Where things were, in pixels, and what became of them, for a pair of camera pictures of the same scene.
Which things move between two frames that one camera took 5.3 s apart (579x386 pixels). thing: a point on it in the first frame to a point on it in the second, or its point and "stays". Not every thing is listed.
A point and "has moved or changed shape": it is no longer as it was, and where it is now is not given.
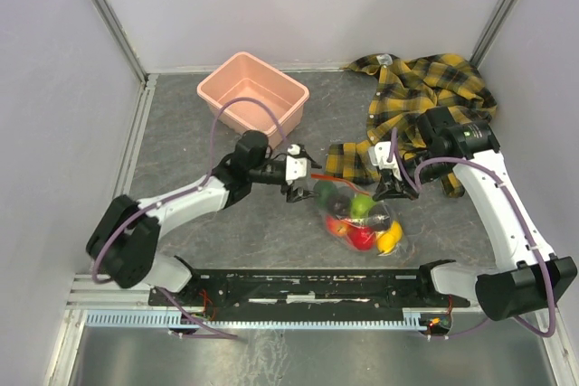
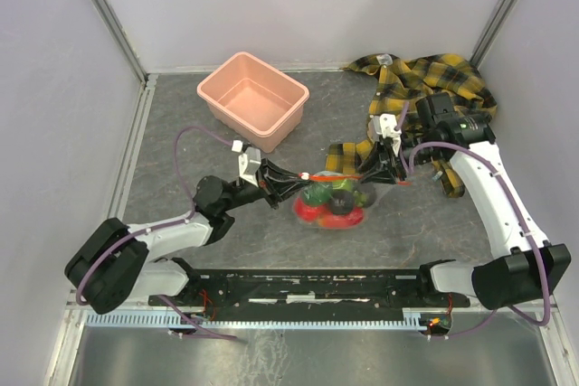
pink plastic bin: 252,97 stays
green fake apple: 361,205 to 344,185
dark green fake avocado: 327,191 stays
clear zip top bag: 359,221 has moved or changed shape
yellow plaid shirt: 406,89 stays
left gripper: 298,194 to 275,181
